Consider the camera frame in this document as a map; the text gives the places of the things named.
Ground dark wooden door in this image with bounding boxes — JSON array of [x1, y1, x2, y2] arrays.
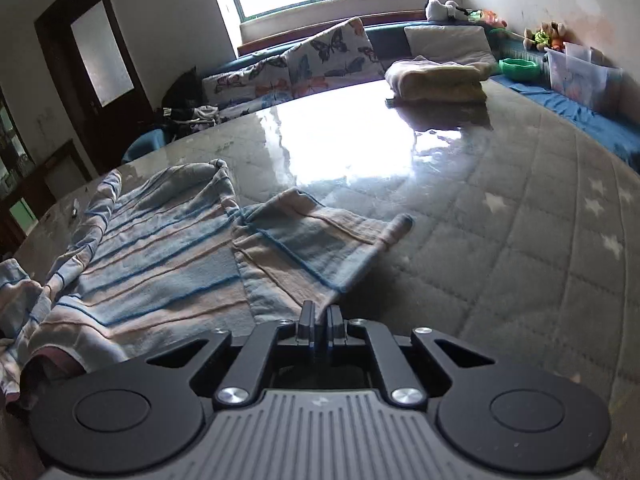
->
[[35, 0, 152, 174]]

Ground small plush toys group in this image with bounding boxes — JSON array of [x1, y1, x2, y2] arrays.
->
[[523, 22, 567, 52]]

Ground black bag on sofa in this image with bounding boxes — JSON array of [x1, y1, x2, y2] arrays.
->
[[156, 67, 219, 139]]

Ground white plush toy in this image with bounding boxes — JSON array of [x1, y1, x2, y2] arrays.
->
[[424, 0, 470, 23]]

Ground green plastic basin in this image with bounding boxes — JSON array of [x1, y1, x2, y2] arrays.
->
[[499, 58, 541, 82]]

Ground butterfly print cushion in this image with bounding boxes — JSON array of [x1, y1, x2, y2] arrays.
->
[[284, 18, 385, 99], [202, 54, 292, 110]]

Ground folded cream yellow blanket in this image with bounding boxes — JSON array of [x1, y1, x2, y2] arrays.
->
[[385, 56, 496, 104]]

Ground striped blue pink garment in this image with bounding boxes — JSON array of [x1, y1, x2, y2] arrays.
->
[[1, 159, 412, 403]]

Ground clear plastic storage box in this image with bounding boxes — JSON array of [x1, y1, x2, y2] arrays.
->
[[546, 42, 624, 115]]

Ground grey white pillow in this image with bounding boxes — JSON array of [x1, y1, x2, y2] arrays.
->
[[404, 25, 496, 65]]

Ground blue sofa bench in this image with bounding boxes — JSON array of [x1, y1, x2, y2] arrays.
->
[[122, 22, 639, 170]]

